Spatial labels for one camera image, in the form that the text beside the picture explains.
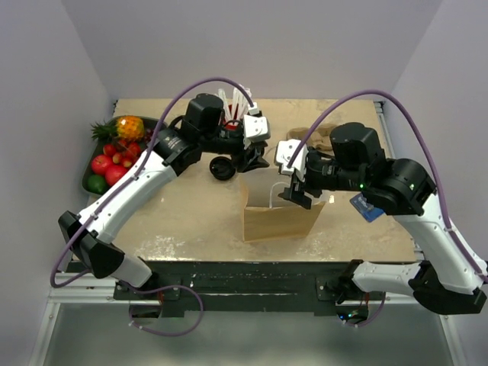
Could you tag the dark red grape bunch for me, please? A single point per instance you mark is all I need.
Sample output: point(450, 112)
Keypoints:
point(148, 135)

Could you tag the green lime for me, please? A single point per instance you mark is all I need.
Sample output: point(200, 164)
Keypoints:
point(96, 184)

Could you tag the red apple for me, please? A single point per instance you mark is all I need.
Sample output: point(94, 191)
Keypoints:
point(114, 173)
point(100, 164)

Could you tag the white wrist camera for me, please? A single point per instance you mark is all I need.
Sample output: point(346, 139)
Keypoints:
point(255, 130)
point(291, 159)

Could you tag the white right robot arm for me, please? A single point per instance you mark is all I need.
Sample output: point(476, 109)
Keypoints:
point(450, 278)

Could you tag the dark green fruit tray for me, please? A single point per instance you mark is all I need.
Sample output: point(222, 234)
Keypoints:
point(149, 123)

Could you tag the brown paper takeout bag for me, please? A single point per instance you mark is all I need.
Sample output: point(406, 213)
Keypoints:
point(265, 215)

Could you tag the red ribbed straw cup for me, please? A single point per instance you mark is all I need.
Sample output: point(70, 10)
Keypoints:
point(234, 122)

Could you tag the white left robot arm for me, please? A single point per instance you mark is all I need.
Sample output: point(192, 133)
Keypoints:
point(178, 145)

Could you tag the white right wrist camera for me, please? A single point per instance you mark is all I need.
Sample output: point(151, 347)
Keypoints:
point(291, 159)

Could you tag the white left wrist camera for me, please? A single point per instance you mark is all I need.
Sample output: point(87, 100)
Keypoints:
point(255, 130)

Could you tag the white wrapped straw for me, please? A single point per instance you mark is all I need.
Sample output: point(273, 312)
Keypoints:
point(246, 92)
point(234, 110)
point(226, 108)
point(223, 93)

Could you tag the blue card packet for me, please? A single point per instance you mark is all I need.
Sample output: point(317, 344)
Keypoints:
point(369, 212)

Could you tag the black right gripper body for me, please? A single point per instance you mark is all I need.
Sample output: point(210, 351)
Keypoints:
point(324, 173)

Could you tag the black plastic cup lid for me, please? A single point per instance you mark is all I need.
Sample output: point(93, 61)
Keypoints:
point(222, 168)

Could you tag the red lychee fruit cluster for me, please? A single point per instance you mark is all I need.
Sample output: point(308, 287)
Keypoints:
point(122, 153)

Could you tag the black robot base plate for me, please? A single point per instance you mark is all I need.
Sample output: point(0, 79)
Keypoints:
point(278, 287)

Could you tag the orange pineapple fruit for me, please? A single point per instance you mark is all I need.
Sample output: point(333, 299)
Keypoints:
point(129, 128)

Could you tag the brown pulp cup carrier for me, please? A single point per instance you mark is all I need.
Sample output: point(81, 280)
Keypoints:
point(319, 139)

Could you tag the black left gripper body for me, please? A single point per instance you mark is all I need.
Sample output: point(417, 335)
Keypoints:
point(234, 146)

